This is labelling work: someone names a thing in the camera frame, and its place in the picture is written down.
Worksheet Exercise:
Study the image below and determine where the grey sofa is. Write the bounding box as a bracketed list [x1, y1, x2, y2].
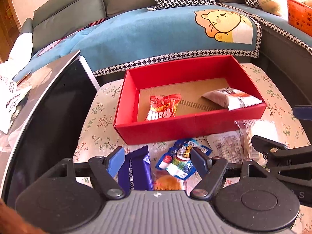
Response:
[22, 0, 311, 106]

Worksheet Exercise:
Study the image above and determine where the white printed snack packet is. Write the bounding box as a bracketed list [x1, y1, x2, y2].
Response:
[206, 131, 243, 163]

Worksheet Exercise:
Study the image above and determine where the blue candy snack bag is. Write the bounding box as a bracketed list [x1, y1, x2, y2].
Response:
[155, 138, 212, 181]

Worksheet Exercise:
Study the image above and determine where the blue wafer biscuit pack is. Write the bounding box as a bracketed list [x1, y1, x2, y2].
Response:
[117, 145, 153, 193]

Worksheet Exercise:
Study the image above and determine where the white red snack pack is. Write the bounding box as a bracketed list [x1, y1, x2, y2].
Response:
[202, 87, 263, 111]

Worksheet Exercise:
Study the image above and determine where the round cake clear wrapper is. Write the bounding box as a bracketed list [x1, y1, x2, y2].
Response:
[153, 170, 184, 191]

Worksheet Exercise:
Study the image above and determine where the clear bread bun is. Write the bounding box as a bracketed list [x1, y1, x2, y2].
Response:
[234, 119, 280, 168]

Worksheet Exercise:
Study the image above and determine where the red cardboard box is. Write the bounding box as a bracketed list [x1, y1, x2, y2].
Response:
[114, 56, 267, 145]

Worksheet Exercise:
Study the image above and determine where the blue bear sofa blanket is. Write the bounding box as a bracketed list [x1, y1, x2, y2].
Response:
[15, 5, 262, 80]

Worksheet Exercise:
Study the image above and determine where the red Trolli gummy bag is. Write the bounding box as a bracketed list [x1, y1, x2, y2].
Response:
[146, 94, 182, 121]

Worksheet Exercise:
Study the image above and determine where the orange plastic basket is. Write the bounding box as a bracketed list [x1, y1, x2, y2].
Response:
[286, 0, 311, 36]

